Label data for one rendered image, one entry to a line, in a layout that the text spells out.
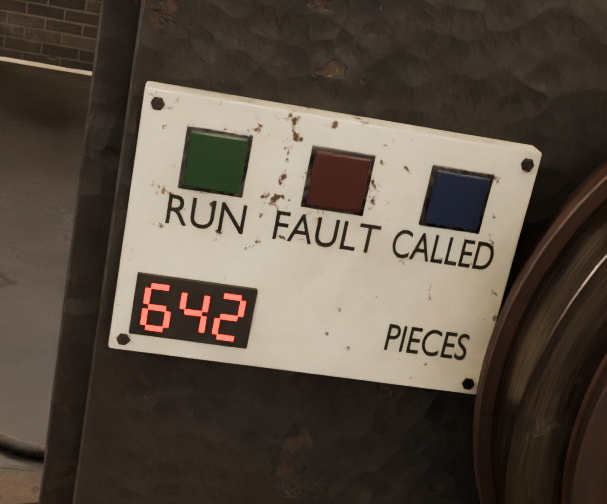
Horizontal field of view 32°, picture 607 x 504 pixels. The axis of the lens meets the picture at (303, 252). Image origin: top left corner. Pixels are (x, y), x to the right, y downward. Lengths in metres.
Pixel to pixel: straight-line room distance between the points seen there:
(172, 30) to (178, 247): 0.14
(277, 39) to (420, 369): 0.25
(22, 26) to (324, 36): 6.12
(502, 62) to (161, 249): 0.25
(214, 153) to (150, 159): 0.04
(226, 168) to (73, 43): 6.09
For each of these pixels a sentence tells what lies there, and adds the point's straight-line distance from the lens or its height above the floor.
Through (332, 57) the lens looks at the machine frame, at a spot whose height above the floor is 1.27.
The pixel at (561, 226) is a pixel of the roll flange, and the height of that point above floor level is 1.21.
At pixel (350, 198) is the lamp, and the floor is 1.19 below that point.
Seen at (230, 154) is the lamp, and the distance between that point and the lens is 0.67.
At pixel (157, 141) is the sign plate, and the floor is 1.21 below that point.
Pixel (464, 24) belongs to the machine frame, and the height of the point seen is 1.31.
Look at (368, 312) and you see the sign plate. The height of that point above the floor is 1.11.
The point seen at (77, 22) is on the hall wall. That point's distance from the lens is 6.72.
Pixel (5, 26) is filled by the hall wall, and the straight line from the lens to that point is 6.79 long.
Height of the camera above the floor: 1.38
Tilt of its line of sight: 19 degrees down
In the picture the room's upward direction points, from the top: 11 degrees clockwise
